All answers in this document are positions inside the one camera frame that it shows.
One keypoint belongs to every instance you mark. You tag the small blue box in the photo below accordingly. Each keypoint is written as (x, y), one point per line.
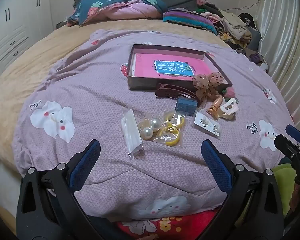
(185, 106)

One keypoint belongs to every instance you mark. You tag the dark red banana hair clip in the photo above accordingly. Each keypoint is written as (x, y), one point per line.
(165, 90)

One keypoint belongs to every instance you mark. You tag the white earrings card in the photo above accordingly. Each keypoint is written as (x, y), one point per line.
(205, 125)

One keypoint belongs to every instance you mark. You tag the shallow brown cardboard box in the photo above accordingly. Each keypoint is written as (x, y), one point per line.
(137, 82)

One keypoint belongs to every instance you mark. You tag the orange spiral hair clip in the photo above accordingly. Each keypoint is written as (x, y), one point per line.
(216, 106)

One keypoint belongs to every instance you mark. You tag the white claw hair clip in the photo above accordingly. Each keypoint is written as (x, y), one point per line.
(227, 111)

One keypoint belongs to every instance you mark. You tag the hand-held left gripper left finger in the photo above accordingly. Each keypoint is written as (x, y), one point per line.
(86, 158)

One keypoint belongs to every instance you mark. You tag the red floral cloth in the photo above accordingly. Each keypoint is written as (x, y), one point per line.
(170, 227)

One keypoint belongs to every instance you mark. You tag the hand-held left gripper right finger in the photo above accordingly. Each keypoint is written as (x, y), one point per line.
(216, 160)

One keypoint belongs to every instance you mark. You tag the pile of clothes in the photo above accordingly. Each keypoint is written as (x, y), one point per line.
(233, 27)

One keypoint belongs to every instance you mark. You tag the tan bedsheet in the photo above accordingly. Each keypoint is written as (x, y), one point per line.
(40, 62)

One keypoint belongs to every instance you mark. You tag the white satin curtain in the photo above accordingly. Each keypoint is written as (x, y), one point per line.
(285, 42)

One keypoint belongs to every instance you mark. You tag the striped purple teal pillow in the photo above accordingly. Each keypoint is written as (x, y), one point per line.
(187, 20)

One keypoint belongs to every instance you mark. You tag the green cloth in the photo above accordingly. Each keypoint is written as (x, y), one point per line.
(286, 187)

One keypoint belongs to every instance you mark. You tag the white packet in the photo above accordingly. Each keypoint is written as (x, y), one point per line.
(131, 132)

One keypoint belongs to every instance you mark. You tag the white wardrobe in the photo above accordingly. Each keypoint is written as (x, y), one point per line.
(12, 27)

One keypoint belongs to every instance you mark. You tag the brown polka dot bow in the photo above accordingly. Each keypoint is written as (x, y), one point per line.
(202, 80)

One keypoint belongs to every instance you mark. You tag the purple printed blanket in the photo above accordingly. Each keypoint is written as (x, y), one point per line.
(90, 92)

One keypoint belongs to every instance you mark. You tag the pearl earrings bag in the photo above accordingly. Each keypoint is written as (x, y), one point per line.
(150, 127)

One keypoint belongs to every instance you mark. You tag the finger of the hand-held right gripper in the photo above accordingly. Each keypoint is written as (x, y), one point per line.
(286, 146)
(294, 132)

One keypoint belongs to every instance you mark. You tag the pink book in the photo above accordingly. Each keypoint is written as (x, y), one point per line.
(145, 65)

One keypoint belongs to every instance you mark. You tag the navy floral pink quilt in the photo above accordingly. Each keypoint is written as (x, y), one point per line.
(130, 8)

